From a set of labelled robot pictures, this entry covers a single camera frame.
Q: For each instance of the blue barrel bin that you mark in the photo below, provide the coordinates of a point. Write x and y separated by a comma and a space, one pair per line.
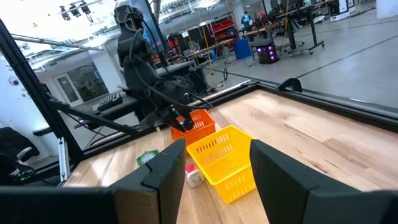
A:
242, 49

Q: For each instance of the white dome security camera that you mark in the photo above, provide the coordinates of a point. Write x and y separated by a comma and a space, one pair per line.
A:
14, 81

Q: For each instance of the black frame clamp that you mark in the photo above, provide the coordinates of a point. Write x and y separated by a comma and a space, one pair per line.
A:
289, 84

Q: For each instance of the red storage bins shelf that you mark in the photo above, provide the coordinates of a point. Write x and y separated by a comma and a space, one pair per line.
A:
222, 28

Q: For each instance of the silver aluminium strut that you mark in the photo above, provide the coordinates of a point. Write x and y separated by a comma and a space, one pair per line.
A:
63, 158

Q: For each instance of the black standing desk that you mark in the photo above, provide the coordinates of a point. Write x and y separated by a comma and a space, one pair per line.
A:
290, 34

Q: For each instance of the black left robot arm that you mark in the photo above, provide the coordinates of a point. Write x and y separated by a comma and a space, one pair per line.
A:
133, 46

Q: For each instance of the black keyboard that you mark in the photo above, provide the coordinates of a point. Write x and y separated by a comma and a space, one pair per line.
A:
109, 101

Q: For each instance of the person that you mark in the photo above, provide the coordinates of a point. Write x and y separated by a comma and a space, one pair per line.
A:
246, 19

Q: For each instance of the black office chair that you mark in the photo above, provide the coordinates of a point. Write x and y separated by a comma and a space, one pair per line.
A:
12, 143

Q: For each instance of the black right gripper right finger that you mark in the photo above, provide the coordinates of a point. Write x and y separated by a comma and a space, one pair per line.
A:
280, 186

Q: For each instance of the orange plastic basket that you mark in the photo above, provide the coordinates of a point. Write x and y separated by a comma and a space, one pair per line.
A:
202, 127

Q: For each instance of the black computer tower purple lights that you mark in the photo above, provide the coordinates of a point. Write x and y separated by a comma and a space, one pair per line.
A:
267, 53

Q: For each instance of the green white small item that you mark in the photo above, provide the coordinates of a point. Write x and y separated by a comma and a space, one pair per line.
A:
146, 157

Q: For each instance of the yellow plastic basket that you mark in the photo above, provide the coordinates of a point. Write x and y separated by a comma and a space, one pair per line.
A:
217, 155

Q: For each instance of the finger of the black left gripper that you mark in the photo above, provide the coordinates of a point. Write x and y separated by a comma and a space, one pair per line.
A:
149, 119
182, 121

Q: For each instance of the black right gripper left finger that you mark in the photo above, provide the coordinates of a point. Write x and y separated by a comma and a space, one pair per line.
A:
161, 186

